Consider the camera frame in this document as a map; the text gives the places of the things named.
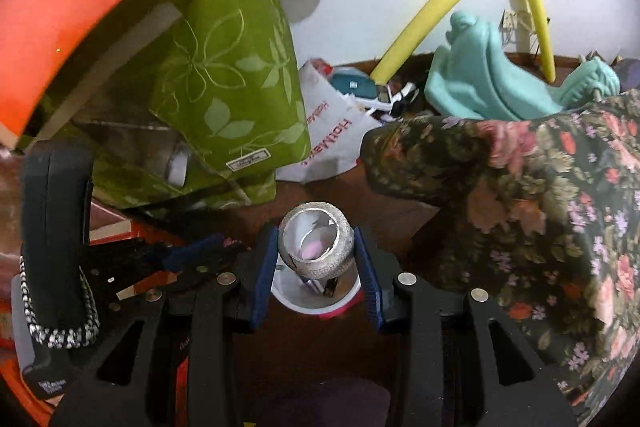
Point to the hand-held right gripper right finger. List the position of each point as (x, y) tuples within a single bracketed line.
[(369, 277)]

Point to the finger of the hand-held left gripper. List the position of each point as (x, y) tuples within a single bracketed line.
[(185, 278), (195, 252)]

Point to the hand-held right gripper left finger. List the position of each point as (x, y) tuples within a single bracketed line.
[(262, 277)]

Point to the white cup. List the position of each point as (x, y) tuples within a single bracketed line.
[(287, 292)]

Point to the beige tape roll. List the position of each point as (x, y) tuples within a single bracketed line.
[(320, 269)]

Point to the white plastic bag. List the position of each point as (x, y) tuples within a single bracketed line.
[(330, 142)]

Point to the green leaf-print bag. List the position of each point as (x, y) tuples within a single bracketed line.
[(225, 72)]

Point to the dark floral blanket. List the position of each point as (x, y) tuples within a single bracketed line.
[(540, 207)]

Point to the white teal toy vehicle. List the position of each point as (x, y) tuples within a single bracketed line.
[(360, 87)]

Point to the teal plastic toy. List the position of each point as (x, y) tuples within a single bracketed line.
[(470, 77)]

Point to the yellow foam tube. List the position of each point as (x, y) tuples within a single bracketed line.
[(425, 19)]

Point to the wall socket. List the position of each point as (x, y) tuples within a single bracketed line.
[(511, 24)]

